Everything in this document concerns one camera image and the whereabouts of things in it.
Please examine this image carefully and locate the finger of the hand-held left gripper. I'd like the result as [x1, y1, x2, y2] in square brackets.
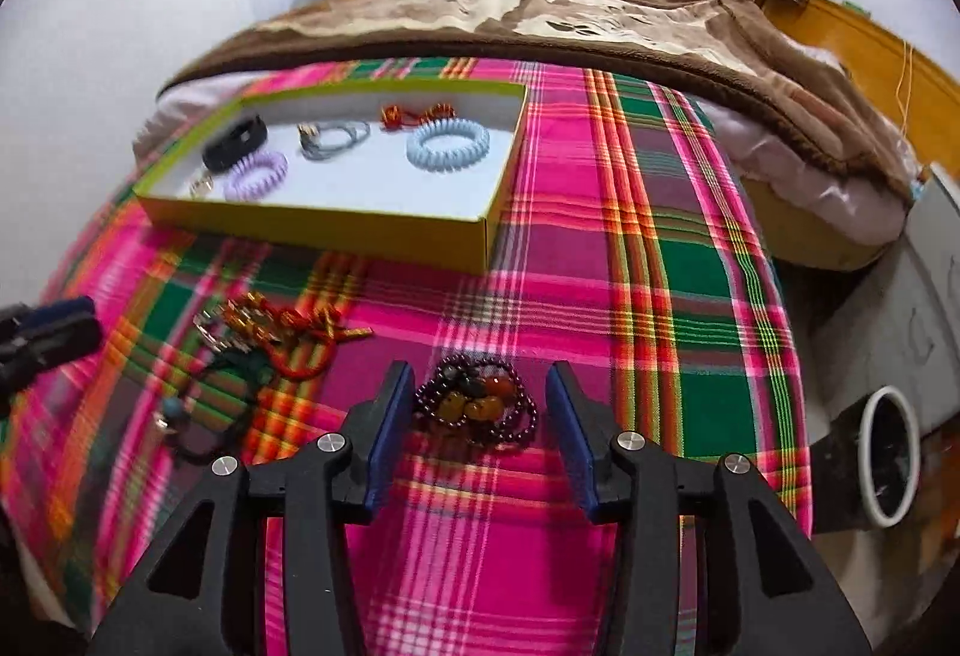
[0, 296, 98, 342]
[0, 322, 104, 402]

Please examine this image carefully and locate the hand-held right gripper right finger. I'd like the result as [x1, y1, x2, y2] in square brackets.
[545, 360, 871, 656]

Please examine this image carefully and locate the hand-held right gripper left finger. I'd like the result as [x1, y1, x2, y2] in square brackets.
[90, 360, 417, 656]

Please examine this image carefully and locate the dark red bead bracelet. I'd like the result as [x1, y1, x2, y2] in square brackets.
[412, 356, 541, 454]

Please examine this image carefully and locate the purple spiral hair tie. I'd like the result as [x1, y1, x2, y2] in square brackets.
[223, 150, 290, 203]

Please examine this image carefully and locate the black leather bracelet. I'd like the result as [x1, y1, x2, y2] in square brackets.
[202, 114, 269, 171]

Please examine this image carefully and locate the yellow-green shallow cardboard box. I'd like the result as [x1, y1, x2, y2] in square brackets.
[133, 78, 528, 276]

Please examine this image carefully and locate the pale blue spiral hair tie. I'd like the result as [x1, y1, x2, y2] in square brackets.
[406, 116, 491, 177]

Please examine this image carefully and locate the grey cord bracelet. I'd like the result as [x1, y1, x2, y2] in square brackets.
[296, 118, 372, 163]

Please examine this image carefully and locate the small red knotted bracelet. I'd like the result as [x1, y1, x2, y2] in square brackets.
[379, 101, 458, 133]

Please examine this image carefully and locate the pink green plaid cloth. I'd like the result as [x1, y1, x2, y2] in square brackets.
[0, 56, 815, 656]

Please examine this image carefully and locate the dark bin with white rim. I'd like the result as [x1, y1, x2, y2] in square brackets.
[817, 386, 922, 529]

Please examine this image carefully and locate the bed with pale sheet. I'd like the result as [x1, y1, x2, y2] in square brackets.
[131, 0, 920, 274]

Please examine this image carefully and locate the brown patterned blanket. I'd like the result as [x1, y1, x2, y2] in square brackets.
[157, 0, 916, 229]

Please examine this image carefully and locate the wooden headboard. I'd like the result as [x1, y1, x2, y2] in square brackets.
[757, 0, 960, 177]

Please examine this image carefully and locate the beaded charm bracelet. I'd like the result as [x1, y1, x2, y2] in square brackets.
[191, 303, 248, 353]

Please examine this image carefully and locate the orange red knotted cord bracelet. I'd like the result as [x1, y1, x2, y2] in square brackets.
[225, 292, 372, 379]

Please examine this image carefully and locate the dark hair tie with charm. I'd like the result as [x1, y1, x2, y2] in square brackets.
[154, 348, 275, 462]

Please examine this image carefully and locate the orange cable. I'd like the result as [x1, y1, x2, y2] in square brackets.
[896, 37, 916, 132]

